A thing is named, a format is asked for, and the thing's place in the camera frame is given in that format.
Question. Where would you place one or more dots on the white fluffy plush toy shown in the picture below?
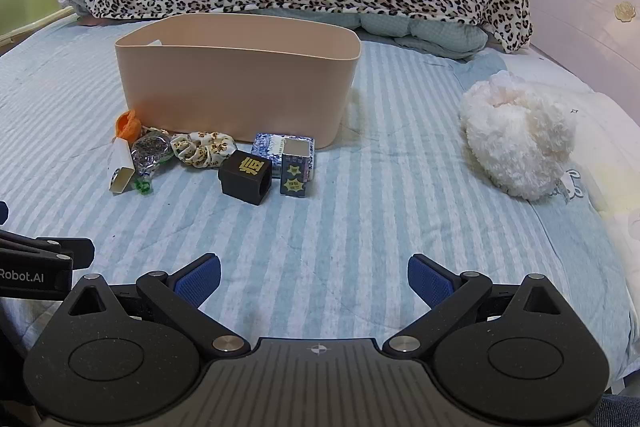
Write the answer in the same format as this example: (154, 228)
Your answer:
(515, 142)

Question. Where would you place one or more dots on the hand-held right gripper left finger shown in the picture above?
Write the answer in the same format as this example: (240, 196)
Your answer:
(200, 282)

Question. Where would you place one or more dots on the floral fabric scrunchie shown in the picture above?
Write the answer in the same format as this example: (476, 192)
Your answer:
(200, 149)

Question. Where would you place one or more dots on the silver foil packet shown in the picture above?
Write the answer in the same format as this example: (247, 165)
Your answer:
(150, 152)

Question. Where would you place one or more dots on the teal quilted comforter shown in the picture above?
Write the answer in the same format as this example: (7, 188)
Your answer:
(425, 34)

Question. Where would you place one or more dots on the beige plastic storage bin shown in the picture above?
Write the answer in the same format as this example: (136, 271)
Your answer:
(235, 87)

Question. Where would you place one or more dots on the pink padded headboard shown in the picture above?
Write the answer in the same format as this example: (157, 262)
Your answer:
(590, 7)

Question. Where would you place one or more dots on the black box with gold character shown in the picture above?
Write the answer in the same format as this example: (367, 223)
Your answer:
(245, 177)

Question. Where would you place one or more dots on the white printed pillow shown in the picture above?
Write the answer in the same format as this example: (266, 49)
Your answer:
(615, 157)

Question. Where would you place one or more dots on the person's blue denim pants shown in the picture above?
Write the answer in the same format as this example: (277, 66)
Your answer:
(620, 414)

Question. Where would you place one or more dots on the green wrapped candy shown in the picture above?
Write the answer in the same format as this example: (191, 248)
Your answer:
(143, 186)

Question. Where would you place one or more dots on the orange plastic toy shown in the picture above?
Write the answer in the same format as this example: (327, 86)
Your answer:
(127, 124)

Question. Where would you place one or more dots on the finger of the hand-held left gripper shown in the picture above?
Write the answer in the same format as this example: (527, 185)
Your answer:
(3, 213)
(75, 249)

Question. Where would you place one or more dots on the small white paper box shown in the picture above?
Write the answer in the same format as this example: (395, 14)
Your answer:
(121, 167)

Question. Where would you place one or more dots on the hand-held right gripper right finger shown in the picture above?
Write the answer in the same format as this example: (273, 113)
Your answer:
(430, 279)

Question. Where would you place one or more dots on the blue white patterned box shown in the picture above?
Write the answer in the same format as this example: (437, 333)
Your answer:
(265, 147)

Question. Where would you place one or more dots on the dark blue star box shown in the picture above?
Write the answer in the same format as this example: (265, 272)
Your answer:
(295, 179)

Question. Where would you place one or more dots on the blue striped bed sheet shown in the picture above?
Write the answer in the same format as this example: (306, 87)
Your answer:
(350, 217)

